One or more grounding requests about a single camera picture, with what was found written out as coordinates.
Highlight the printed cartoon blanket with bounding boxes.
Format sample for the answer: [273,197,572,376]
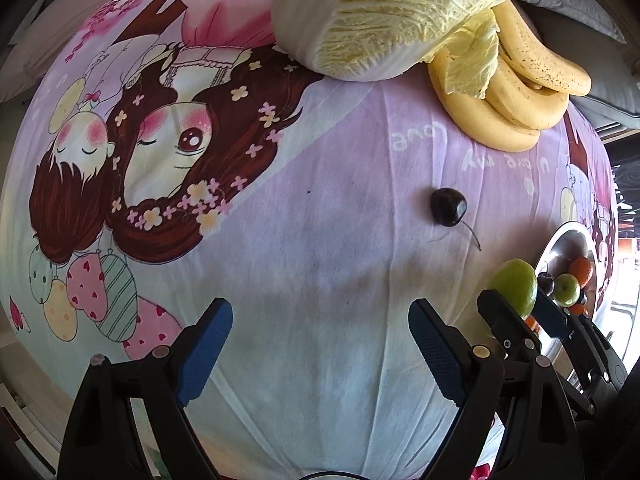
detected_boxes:
[0,0,618,480]

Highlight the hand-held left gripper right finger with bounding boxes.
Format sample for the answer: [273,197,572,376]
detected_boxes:
[408,298,586,480]

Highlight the dark cherry with stem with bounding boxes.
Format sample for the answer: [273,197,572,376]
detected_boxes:
[430,187,482,252]

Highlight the large stainless steel basin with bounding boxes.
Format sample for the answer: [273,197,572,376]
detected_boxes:
[535,220,601,361]

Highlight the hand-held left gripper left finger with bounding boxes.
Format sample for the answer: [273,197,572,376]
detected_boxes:
[57,297,234,480]

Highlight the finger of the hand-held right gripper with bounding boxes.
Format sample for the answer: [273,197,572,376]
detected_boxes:
[477,290,541,359]
[534,294,628,392]

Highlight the napa cabbage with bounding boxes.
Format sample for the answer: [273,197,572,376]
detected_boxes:
[272,0,518,98]

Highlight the bunch of yellow bananas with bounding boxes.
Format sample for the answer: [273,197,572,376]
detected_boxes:
[427,0,593,152]

